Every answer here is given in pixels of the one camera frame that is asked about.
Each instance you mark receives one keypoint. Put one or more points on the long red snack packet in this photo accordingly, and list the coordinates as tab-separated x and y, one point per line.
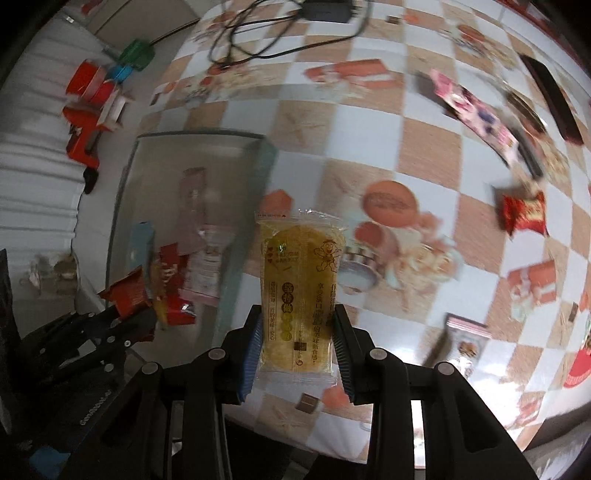
175	281

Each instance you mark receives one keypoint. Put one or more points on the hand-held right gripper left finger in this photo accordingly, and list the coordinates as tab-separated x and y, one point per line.
249	364

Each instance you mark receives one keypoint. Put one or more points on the red basin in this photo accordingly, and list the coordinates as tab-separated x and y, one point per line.
104	92

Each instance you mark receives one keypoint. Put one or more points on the green bucket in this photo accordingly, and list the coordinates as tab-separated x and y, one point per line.
136	54

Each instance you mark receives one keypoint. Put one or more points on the blue snack packet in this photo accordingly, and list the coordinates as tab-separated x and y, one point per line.
141	256

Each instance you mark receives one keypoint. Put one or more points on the clear rectangular tray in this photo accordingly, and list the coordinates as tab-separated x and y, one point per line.
217	152

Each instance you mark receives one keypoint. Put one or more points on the pink edged cookie packet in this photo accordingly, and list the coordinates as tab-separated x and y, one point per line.
464	344

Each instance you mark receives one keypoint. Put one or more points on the yellow cake snack packet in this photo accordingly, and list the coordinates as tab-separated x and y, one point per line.
298	286

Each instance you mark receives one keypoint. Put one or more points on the white cardboard piece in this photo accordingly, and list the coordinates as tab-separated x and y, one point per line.
113	113

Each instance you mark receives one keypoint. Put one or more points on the mauve clear snack packet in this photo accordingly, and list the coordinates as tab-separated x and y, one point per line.
198	221

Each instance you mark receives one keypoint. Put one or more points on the pink patterned snack packet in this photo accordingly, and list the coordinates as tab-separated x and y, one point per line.
475	115

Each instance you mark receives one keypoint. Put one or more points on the brown dark snack packet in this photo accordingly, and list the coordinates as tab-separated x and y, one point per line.
526	113

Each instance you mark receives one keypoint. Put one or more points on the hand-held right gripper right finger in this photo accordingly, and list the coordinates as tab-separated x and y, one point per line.
345	364

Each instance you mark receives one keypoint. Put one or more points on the small red snack packet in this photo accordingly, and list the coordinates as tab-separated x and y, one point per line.
524	213

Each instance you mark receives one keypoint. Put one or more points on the red plastic stool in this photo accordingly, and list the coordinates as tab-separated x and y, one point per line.
81	141

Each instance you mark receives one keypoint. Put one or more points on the blue bucket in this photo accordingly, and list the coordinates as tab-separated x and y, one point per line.
119	73

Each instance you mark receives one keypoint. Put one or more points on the checkered printed tablecloth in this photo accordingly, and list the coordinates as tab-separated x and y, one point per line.
369	138

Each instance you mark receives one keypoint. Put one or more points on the long dark snack packet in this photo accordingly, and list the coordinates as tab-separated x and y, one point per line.
554	99

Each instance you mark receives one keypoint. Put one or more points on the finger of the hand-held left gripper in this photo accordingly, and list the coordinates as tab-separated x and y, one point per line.
69	334
134	334

